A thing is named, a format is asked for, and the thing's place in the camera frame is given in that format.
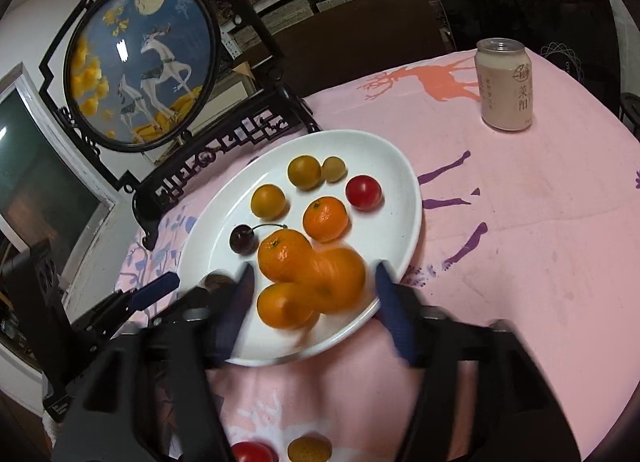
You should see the brown board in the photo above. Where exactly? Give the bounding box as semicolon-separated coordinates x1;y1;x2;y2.
280;0;457;99

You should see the yellow-orange tangerine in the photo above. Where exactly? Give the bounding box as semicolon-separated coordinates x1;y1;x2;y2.
250;183;287;219

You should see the yellowish tangerine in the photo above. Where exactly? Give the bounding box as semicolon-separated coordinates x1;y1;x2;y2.
287;155;322;190

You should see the white oval plate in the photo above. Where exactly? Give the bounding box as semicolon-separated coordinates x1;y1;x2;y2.
177;129;425;368

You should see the beige beverage can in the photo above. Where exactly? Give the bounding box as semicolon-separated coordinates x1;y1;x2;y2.
475;37;533;132

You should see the dark wooden chair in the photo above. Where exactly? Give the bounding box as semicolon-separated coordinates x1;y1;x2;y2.
619;92;640;139

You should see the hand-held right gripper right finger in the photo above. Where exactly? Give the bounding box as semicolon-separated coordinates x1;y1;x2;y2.
375;261;583;462

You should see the pink printed tablecloth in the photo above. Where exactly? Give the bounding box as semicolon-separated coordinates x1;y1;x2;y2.
42;50;640;462

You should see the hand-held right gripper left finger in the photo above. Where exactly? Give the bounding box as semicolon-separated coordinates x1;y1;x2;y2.
50;262;257;462

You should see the red cherry tomato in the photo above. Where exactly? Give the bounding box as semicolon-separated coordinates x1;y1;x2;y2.
231;440;279;462
345;175;383;211

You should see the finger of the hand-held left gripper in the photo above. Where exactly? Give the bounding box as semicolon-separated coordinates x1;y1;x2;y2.
69;272;182;339
150;286;213;329

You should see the black flat panel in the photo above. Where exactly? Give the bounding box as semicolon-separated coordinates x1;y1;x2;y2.
429;0;623;108

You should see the white framed window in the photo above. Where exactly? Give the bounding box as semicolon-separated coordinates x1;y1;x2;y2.
0;62;126;268

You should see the orange tangerine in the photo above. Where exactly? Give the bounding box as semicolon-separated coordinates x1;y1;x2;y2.
257;229;313;283
302;196;349;243
310;247;367;315
257;282;321;330
287;435;333;462

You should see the small yellow kumquat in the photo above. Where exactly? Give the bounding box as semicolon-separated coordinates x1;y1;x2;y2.
321;156;347;183

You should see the dark furniture piece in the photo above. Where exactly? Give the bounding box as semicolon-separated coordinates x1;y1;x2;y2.
0;237;73;393

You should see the round deer table screen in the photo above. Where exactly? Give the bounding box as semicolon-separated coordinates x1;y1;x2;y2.
37;0;322;250

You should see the dark water chestnut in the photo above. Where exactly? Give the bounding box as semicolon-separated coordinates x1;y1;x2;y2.
204;272;240;295

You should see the dark red cherry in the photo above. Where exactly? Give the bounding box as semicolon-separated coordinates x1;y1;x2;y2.
229;223;290;255

